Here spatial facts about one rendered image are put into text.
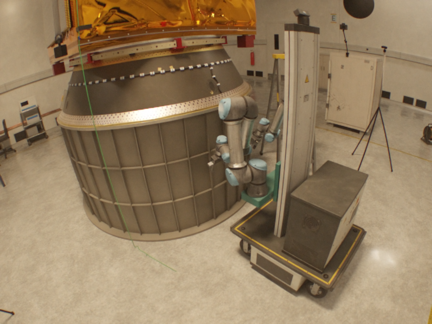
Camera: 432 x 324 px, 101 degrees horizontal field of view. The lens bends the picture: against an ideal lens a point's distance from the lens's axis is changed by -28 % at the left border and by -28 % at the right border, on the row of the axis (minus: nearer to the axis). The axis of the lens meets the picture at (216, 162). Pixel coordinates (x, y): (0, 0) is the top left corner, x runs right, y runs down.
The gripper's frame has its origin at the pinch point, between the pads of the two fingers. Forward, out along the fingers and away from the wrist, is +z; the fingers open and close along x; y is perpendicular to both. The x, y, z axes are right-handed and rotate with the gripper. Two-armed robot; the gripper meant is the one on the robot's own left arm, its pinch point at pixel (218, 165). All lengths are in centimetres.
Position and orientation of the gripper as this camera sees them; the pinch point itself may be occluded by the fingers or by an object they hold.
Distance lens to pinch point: 193.5
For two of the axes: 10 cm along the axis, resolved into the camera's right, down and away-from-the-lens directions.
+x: -7.9, 4.3, -4.3
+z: -0.8, 6.2, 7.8
